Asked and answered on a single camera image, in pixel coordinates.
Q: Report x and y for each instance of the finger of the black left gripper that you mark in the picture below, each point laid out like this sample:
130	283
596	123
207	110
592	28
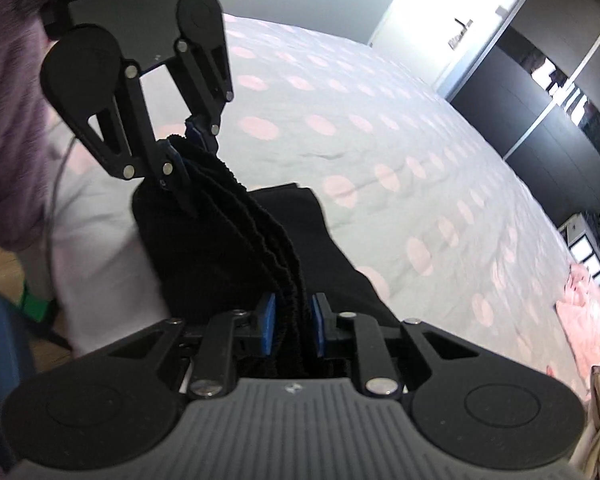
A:
202	69
91	76

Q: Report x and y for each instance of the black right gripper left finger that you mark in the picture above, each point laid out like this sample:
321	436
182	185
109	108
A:
120	401

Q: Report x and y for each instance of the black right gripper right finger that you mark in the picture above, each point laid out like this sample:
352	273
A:
468	402

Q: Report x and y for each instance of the black garment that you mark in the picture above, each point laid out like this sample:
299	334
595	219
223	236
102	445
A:
215	246

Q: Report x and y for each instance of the pink patterned pillow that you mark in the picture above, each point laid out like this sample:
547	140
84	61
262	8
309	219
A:
578	311

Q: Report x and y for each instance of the grey pink-dotted bed cover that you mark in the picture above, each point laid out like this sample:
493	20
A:
412	194

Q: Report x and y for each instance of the white bedside table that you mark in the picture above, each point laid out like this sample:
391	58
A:
581	233

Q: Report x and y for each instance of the white door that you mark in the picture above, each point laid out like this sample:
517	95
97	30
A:
442	41

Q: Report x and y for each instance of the black sliding wardrobe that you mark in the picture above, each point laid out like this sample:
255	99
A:
535	98

